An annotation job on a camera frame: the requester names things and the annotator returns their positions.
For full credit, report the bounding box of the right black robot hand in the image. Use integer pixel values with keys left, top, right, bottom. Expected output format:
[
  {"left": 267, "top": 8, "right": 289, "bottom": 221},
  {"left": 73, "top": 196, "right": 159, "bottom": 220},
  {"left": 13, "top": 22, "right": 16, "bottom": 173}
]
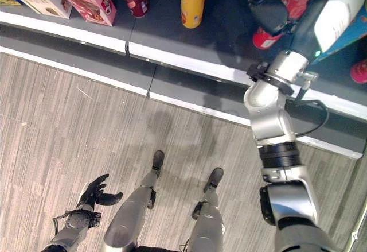
[{"left": 247, "top": 0, "right": 367, "bottom": 61}]

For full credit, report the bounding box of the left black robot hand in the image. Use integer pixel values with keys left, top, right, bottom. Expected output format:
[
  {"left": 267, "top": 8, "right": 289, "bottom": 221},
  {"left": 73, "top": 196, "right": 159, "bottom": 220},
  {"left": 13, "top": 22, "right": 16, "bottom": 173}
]
[{"left": 76, "top": 173, "right": 124, "bottom": 213}]

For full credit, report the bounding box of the robot left silver leg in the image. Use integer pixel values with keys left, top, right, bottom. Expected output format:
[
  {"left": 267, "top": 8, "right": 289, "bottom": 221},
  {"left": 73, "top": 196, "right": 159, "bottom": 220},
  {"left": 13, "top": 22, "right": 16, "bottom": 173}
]
[{"left": 103, "top": 150, "right": 166, "bottom": 252}]

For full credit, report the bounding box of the robot silver leg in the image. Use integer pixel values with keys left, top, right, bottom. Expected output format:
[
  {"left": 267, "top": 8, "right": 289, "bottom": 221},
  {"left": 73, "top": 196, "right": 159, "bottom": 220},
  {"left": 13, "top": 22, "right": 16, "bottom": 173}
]
[
  {"left": 186, "top": 167, "right": 225, "bottom": 252},
  {"left": 103, "top": 150, "right": 166, "bottom": 252}
]

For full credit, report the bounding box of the teal blue box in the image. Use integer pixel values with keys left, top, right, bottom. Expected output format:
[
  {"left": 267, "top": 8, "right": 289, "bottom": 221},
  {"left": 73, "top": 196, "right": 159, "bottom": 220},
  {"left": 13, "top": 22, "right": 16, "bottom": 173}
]
[{"left": 309, "top": 7, "right": 367, "bottom": 64}]

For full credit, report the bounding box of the pink round can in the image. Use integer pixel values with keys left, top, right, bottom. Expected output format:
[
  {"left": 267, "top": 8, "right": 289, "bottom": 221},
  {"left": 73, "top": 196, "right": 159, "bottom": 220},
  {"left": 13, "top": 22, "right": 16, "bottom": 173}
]
[{"left": 350, "top": 59, "right": 367, "bottom": 84}]

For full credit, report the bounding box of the robot black torso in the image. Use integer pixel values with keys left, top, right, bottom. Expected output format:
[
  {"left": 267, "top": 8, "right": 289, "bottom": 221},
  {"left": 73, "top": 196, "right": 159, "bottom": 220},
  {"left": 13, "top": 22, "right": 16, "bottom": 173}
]
[{"left": 134, "top": 245, "right": 190, "bottom": 252}]

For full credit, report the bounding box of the yellow chips can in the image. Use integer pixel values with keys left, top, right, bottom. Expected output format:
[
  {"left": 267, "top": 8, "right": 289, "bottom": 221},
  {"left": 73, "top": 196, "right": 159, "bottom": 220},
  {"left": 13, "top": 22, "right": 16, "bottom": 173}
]
[{"left": 179, "top": 0, "right": 209, "bottom": 29}]

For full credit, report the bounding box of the robot right silver leg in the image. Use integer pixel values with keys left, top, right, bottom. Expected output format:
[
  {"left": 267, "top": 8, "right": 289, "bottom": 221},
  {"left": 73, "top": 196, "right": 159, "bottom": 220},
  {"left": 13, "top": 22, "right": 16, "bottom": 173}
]
[{"left": 186, "top": 167, "right": 225, "bottom": 252}]

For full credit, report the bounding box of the dark grey base shelf board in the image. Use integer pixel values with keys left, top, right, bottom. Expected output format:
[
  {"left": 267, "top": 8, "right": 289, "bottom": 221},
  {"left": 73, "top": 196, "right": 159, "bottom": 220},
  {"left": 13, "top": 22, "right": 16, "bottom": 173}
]
[{"left": 0, "top": 24, "right": 367, "bottom": 160}]

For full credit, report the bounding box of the pink snack box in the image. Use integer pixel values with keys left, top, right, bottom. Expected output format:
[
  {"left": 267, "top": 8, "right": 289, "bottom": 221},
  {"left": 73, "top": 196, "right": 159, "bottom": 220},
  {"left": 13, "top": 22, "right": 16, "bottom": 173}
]
[{"left": 48, "top": 0, "right": 118, "bottom": 27}]

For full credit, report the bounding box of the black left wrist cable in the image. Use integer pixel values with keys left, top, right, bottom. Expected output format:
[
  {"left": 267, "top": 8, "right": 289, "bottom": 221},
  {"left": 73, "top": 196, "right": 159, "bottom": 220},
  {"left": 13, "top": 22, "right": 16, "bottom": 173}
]
[{"left": 52, "top": 211, "right": 76, "bottom": 233}]

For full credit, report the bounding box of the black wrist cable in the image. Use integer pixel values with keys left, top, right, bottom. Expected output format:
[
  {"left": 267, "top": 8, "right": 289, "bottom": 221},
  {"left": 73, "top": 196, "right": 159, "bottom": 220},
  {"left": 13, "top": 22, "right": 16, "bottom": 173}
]
[
  {"left": 52, "top": 211, "right": 76, "bottom": 233},
  {"left": 292, "top": 80, "right": 330, "bottom": 138}
]

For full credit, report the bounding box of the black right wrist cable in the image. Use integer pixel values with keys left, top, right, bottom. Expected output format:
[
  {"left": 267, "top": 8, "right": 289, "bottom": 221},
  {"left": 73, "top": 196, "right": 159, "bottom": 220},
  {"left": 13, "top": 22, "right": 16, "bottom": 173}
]
[{"left": 292, "top": 80, "right": 330, "bottom": 138}]

